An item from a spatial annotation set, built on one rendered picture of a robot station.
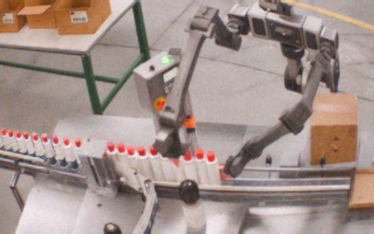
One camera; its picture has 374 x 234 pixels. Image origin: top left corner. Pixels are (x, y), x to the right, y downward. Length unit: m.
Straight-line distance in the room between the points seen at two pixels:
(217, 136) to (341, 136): 0.79
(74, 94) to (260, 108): 1.41
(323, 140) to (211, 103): 2.01
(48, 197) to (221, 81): 2.20
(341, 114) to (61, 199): 1.51
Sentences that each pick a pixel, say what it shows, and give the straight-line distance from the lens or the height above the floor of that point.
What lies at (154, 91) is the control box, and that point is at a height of 1.40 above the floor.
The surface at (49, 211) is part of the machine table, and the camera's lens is 3.66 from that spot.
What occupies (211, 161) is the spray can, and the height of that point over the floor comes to 1.05.
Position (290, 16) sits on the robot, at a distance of 3.38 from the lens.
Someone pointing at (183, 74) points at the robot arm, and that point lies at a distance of 3.01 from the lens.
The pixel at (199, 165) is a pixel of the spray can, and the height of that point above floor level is 1.02.
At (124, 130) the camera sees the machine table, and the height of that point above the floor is 0.83.
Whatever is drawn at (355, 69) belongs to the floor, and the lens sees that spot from 5.61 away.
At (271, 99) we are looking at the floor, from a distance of 5.30.
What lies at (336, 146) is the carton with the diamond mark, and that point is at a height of 0.97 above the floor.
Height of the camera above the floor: 3.38
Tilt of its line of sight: 40 degrees down
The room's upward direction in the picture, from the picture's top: 11 degrees counter-clockwise
